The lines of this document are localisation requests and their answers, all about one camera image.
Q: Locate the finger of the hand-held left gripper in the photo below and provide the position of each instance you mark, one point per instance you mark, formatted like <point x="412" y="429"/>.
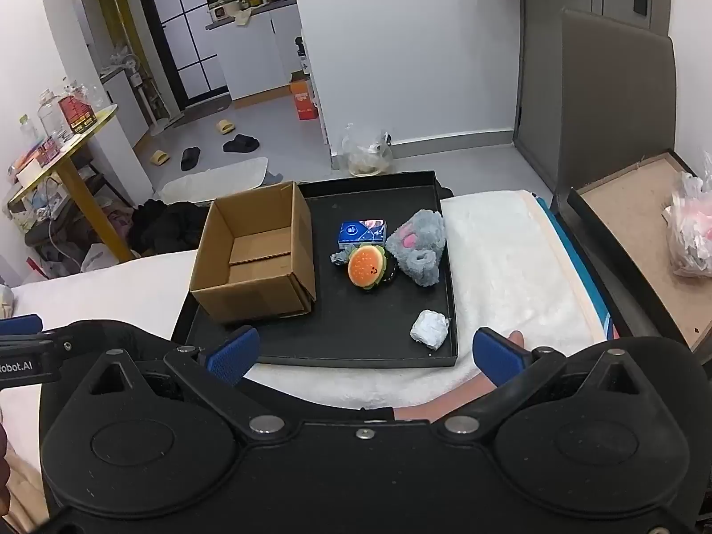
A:
<point x="19" y="324"/>

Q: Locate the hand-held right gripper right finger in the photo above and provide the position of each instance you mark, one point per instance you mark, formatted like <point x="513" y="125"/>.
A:
<point x="498" y="359"/>

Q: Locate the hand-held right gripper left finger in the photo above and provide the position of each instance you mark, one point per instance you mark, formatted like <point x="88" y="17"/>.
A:
<point x="233" y="353"/>

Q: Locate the white tissue wad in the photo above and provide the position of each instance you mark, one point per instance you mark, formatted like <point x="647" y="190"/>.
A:
<point x="428" y="329"/>

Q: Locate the brown cardboard box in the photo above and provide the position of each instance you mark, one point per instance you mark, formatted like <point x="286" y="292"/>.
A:
<point x="250" y="258"/>

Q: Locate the black rectangular tray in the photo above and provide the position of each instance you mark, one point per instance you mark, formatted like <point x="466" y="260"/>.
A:
<point x="361" y="322"/>

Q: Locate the grey plush toy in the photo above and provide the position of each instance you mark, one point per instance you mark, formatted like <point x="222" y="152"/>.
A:
<point x="418" y="247"/>

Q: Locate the hamburger plush toy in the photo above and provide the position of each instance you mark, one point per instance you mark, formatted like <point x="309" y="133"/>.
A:
<point x="366" y="267"/>

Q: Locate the white shopping bag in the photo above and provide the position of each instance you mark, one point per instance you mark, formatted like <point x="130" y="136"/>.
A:
<point x="100" y="258"/>

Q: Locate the small grey cloth scrap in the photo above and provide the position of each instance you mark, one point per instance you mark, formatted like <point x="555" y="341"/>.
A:
<point x="340" y="258"/>

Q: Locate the pile of black clothes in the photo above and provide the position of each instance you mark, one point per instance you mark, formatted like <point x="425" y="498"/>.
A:
<point x="167" y="225"/>

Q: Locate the yellow round side table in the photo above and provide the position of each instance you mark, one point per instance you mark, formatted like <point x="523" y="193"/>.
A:
<point x="83" y="178"/>

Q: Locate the white floor mat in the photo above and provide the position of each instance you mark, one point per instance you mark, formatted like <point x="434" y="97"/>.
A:
<point x="214" y="181"/>

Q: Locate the blue tissue packet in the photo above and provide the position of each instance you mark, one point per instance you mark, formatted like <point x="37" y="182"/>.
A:
<point x="361" y="232"/>

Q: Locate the small red box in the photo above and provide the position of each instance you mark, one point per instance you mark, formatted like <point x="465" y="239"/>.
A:
<point x="47" y="150"/>

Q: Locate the grey-blue fluffy rug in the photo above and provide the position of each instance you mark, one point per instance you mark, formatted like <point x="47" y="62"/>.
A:
<point x="273" y="178"/>

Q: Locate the black slipper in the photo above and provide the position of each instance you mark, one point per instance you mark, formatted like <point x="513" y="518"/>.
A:
<point x="189" y="158"/>
<point x="241" y="143"/>

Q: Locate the yellow slipper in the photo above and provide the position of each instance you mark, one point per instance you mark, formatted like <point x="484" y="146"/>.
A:
<point x="159" y="157"/>
<point x="225" y="125"/>

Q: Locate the clear glass jar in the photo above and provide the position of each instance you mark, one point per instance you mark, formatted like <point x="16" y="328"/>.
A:
<point x="53" y="114"/>

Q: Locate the large red box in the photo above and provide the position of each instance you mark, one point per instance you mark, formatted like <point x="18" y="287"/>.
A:
<point x="77" y="114"/>

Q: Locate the pink and white plastic bag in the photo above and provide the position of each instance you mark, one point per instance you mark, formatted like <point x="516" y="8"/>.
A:
<point x="692" y="233"/>

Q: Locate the clear plastic bag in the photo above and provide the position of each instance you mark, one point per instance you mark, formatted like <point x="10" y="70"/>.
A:
<point x="367" y="153"/>

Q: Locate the white low cabinet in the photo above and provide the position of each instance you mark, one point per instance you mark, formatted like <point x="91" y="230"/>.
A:
<point x="125" y="105"/>

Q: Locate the orange cardboard box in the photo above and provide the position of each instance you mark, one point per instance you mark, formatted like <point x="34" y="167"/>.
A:
<point x="303" y="97"/>

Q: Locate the white standing fan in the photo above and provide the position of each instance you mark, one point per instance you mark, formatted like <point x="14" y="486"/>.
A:
<point x="133" y="75"/>

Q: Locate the grey padded headboard panel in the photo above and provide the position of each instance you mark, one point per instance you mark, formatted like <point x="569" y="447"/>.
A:
<point x="612" y="100"/>

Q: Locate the white kitchen cabinet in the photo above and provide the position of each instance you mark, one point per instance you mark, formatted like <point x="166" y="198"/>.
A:
<point x="261" y="55"/>

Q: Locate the brown backed picture frame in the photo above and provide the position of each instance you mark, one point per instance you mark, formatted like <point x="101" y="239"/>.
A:
<point x="639" y="222"/>

